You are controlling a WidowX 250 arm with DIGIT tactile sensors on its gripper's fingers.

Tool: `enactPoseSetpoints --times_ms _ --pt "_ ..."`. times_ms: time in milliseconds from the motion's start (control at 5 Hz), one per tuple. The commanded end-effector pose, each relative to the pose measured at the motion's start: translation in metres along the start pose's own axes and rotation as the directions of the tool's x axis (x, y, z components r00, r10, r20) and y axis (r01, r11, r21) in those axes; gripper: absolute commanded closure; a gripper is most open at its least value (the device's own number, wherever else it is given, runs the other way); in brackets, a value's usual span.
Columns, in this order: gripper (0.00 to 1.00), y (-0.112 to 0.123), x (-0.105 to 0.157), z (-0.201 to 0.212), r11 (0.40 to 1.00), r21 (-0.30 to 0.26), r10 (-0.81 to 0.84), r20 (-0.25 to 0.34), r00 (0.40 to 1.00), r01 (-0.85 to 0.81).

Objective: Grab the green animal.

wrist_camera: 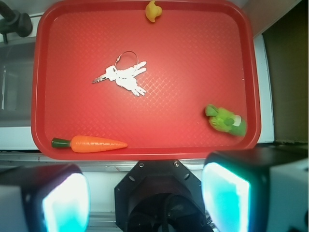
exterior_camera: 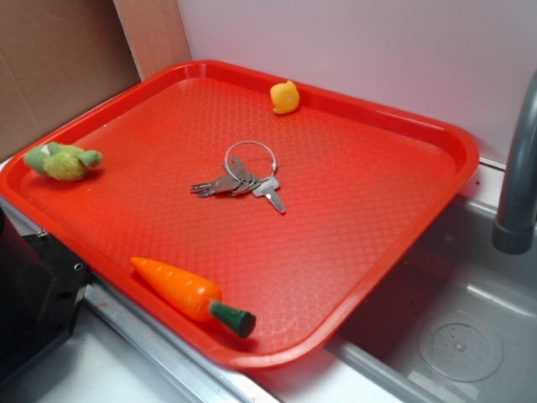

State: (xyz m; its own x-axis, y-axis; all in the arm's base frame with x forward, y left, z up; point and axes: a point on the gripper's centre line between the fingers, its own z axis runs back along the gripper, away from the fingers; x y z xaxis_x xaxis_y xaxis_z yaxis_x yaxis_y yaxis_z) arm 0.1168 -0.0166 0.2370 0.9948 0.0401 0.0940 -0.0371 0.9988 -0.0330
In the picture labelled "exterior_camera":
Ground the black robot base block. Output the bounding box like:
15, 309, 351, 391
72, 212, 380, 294
1, 212, 87, 385

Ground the green plush animal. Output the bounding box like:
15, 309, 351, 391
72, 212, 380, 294
23, 142, 103, 181

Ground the red plastic tray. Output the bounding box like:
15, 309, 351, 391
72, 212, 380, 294
1, 60, 479, 369

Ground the silver key bunch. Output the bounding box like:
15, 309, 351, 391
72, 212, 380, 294
190, 140, 286, 214

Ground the yellow rubber duck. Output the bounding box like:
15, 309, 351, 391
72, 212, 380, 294
269, 81, 300, 114

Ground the orange toy carrot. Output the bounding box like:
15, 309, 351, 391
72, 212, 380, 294
130, 257, 257, 338

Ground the grey toy sink basin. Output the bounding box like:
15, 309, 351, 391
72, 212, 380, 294
259, 196, 537, 403

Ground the grey faucet spout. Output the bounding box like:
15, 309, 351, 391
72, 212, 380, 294
493, 76, 536, 254

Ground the brown cardboard panel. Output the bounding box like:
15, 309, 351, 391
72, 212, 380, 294
1, 1, 190, 160

